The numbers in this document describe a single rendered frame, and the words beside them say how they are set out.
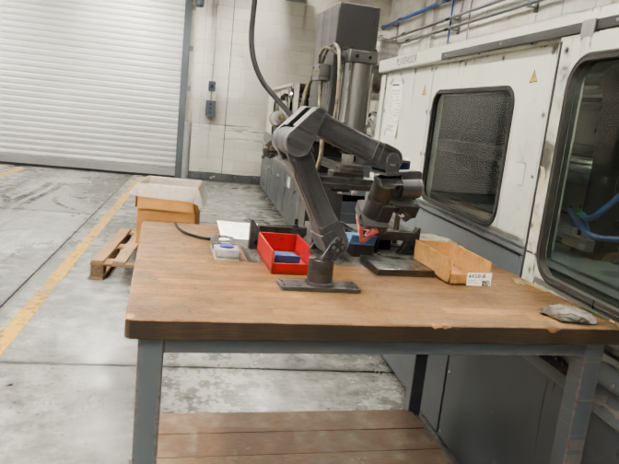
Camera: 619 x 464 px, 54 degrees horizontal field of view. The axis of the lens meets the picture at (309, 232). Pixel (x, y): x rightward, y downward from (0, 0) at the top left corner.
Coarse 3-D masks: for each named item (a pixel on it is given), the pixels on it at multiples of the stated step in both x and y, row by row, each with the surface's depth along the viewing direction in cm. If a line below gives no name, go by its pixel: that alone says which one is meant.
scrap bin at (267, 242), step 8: (264, 232) 180; (264, 240) 168; (272, 240) 181; (280, 240) 181; (288, 240) 182; (296, 240) 182; (304, 240) 174; (264, 248) 168; (272, 248) 181; (280, 248) 182; (288, 248) 182; (296, 248) 182; (304, 248) 171; (264, 256) 167; (272, 256) 156; (304, 256) 171; (272, 264) 156; (280, 264) 157; (288, 264) 158; (296, 264) 158; (304, 264) 158; (272, 272) 157; (280, 272) 157; (288, 272) 158; (296, 272) 158; (304, 272) 159
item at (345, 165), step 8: (344, 152) 183; (328, 160) 191; (336, 160) 192; (344, 160) 184; (352, 160) 184; (336, 168) 182; (344, 168) 180; (352, 168) 180; (360, 168) 181; (320, 176) 179; (328, 176) 180; (336, 176) 183; (344, 176) 183; (352, 176) 184; (360, 176) 184; (328, 184) 180; (336, 184) 181; (344, 184) 182; (352, 184) 182; (360, 184) 183; (368, 184) 183; (352, 192) 191
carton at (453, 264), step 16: (416, 240) 187; (432, 240) 189; (416, 256) 186; (432, 256) 176; (448, 256) 191; (464, 256) 181; (480, 256) 173; (448, 272) 166; (464, 272) 180; (480, 272) 172
